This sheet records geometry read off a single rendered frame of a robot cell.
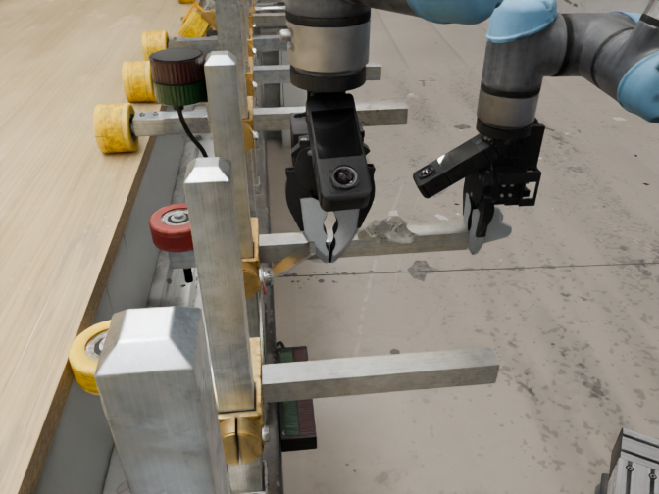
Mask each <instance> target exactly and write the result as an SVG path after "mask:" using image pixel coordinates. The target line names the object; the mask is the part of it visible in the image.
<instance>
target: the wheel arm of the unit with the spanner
mask: <svg viewBox="0 0 659 494"><path fill-rule="evenodd" d="M407 227H408V229H409V230H411V231H412V232H415V233H416V234H417V235H418V236H415V238H414V240H413V241H412V243H404V244H402V243H399V242H398V243H397V242H395V241H393V242H392V241H390V242H388V241H387V242H386V241H385V242H384V243H382V244H378V243H377V244H376V243H375V242H373V241H372V242H370V241H367V240H366V241H364V240H362V239H360V240H359V239H358V233H356V235H355V237H354V239H353V240H352V242H351V243H350V245H349V246H348V248H347V249H346V250H345V252H344V253H343V254H342V255H341V256H340V257H339V258H347V257H362V256H377V255H393V254H409V253H425V252H440V251H456V250H467V249H468V243H469V236H470V232H469V231H468V229H467V228H466V226H465V224H464V223H463V222H461V223H445V224H428V225H411V226H407ZM327 235H328V238H327V244H328V246H329V248H330V245H331V243H332V240H333V231H332V230H328V231H327ZM306 243H307V240H306V239H305V237H304V235H303V233H302V232H294V233H278V234H261V235H259V252H260V263H268V262H280V261H281V260H283V259H284V258H286V257H287V256H289V255H290V254H291V253H293V252H294V251H296V250H297V249H299V248H300V247H302V246H303V245H304V244H306ZM168 254H169V259H170V265H171V269H186V270H187V269H190V268H197V267H196V261H195V255H194V250H191V251H187V252H180V253H173V252H168Z"/></svg>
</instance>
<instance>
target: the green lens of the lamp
mask: <svg viewBox="0 0 659 494"><path fill-rule="evenodd" d="M152 80H153V86H154V91H155V97H156V101H157V102H159V103H161V104H164V105H169V106H185V105H192V104H196V103H199V102H202V101H204V100H206V99H207V98H208V96H207V88H206V79H205V77H204V78H203V79H202V80H200V81H198V82H195V83H192V84H187V85H163V84H159V83H157V82H156V81H155V80H154V79H152Z"/></svg>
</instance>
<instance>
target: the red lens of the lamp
mask: <svg viewBox="0 0 659 494"><path fill-rule="evenodd" d="M199 51H200V50H199ZM200 52H201V53H202V54H201V57H199V58H197V59H194V60H190V61H186V62H177V63H166V62H164V63H163V62H159V61H158V62H157V61H154V60H152V59H151V57H152V56H151V55H152V54H153V53H152V54H151V55H149V63H150V69H151V74H152V78H153V79H154V80H156V81H158V82H163V83H186V82H192V81H195V80H198V79H201V78H203V77H204V76H205V72H204V63H205V58H204V53H203V52H202V51H200Z"/></svg>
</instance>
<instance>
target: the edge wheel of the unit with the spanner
mask: <svg viewBox="0 0 659 494"><path fill-rule="evenodd" d="M149 225H150V230H151V235H152V240H153V243H154V244H155V246H156V247H157V248H159V249H161V250H163V251H166V252H173V253H180V252H187V251H191V250H194V248H193V242H192V235H191V229H190V222H189V216H188V210H187V204H186V203H180V204H173V205H169V206H166V207H163V208H161V209H159V210H158V211H156V212H155V213H154V214H153V215H152V216H151V218H150V220H149ZM183 273H184V278H185V282H187V283H190V282H192V281H193V275H192V269H191V268H190V269H187V270H186V269H183Z"/></svg>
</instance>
